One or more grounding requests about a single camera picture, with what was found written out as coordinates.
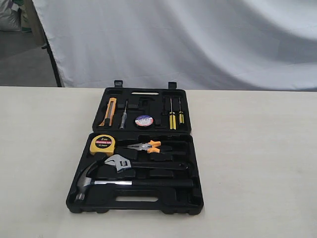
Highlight yellow tape measure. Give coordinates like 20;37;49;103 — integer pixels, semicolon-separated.
89;134;116;156

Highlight orange utility knife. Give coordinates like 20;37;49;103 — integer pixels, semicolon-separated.
99;97;117;126

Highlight long yellow black screwdriver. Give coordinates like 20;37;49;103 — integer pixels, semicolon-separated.
169;98;176;130

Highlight white backdrop cloth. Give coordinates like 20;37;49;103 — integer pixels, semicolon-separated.
34;0;317;91

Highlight claw hammer black grip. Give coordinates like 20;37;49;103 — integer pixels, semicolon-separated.
75;162;194;201

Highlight clear test pen screwdriver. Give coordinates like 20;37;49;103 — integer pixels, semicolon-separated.
119;100;128;129

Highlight orange handled pliers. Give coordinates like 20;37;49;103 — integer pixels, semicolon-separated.
115;140;187;162

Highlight black electrical tape roll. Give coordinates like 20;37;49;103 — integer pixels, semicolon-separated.
135;115;154;128

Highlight black backdrop stand pole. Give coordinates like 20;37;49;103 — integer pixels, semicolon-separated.
38;17;63;87

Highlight adjustable wrench black handle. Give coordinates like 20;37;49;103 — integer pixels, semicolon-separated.
104;154;189;173

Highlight black plastic tool case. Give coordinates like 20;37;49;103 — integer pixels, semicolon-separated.
66;80;204;215

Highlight short yellow black screwdriver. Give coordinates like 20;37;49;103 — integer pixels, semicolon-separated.
178;98;185;124

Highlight grey sack in background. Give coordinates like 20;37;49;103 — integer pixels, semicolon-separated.
0;0;21;31

